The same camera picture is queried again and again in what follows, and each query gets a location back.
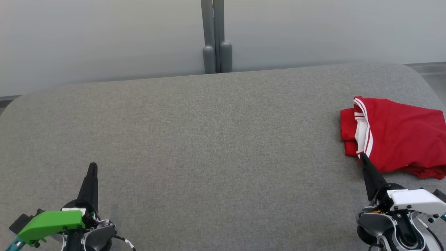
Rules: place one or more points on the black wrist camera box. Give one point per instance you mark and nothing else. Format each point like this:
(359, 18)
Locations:
(21, 221)
(439, 196)

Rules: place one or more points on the grey vertical frame post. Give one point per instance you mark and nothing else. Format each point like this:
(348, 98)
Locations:
(213, 21)

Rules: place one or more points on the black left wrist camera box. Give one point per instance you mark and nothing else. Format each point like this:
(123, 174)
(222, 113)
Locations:
(21, 221)

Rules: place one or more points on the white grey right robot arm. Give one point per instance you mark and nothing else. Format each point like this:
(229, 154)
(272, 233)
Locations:
(374, 221)

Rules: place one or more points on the red shorts white trim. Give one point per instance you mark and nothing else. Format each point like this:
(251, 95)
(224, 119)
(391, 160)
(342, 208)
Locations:
(348, 132)

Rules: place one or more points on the grey fabric sofa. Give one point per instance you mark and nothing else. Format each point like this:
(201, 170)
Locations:
(209, 139)

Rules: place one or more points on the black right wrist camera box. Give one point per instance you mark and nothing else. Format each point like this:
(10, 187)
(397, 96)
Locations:
(439, 196)

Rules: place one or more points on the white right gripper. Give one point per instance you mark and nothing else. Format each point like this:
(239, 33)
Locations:
(418, 200)

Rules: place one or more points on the grey cylindrical post cap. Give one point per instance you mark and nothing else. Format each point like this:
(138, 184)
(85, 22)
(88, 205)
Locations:
(209, 59)
(226, 57)

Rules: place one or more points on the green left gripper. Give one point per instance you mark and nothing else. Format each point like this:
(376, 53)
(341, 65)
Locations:
(48, 223)

